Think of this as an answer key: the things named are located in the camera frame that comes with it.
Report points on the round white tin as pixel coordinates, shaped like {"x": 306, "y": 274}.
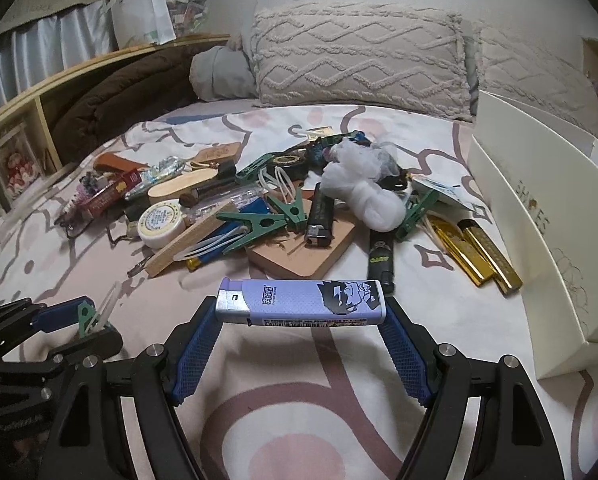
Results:
{"x": 161, "y": 220}

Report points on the white paper bag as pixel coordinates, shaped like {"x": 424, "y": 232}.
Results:
{"x": 144, "y": 10}

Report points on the brown leather piece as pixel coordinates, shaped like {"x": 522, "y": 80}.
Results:
{"x": 116, "y": 161}

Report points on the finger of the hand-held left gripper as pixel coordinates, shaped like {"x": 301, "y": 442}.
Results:
{"x": 99, "y": 342}
{"x": 61, "y": 314}

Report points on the grey curtain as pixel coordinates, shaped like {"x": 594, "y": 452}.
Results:
{"x": 54, "y": 45}

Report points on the gold foil packets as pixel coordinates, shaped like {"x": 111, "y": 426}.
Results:
{"x": 494, "y": 257}

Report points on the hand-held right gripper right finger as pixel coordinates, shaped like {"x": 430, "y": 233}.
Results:
{"x": 404, "y": 355}

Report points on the silver foil packet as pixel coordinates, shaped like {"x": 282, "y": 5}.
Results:
{"x": 161, "y": 167}

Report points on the long wooden strip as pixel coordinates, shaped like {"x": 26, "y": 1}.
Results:
{"x": 184, "y": 250}

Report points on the clear plastic bag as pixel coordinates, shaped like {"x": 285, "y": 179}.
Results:
{"x": 186, "y": 10}

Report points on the gold lighter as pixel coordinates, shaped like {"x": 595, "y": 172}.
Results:
{"x": 461, "y": 250}

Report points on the printed blanket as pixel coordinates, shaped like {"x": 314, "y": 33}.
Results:
{"x": 304, "y": 410}

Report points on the white cardboard box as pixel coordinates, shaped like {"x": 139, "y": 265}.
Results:
{"x": 529, "y": 260}

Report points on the green clothespin with white loop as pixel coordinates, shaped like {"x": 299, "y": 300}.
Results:
{"x": 85, "y": 317}
{"x": 251, "y": 225}

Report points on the beige textured pillow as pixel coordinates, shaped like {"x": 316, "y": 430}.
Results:
{"x": 529, "y": 75}
{"x": 354, "y": 55}

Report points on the framed picture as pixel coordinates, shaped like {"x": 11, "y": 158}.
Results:
{"x": 16, "y": 167}

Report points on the grey rolled pillow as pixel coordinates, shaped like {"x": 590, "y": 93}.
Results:
{"x": 219, "y": 72}

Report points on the brown blanket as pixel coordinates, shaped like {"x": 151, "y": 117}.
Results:
{"x": 129, "y": 90}

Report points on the black lighter green print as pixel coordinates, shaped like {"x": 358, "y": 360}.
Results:
{"x": 381, "y": 260}

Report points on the brown wooden board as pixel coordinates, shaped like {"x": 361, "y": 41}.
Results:
{"x": 299, "y": 260}

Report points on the wooden tag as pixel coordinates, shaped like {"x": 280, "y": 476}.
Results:
{"x": 219, "y": 153}

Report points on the dark patterned tape roll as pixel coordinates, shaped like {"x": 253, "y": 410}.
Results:
{"x": 289, "y": 160}

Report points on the plain black lighter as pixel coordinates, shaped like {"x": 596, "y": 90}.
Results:
{"x": 320, "y": 215}

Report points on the purple lighter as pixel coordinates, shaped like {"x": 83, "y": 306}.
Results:
{"x": 299, "y": 302}

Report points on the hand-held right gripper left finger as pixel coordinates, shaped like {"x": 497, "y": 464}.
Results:
{"x": 194, "y": 360}

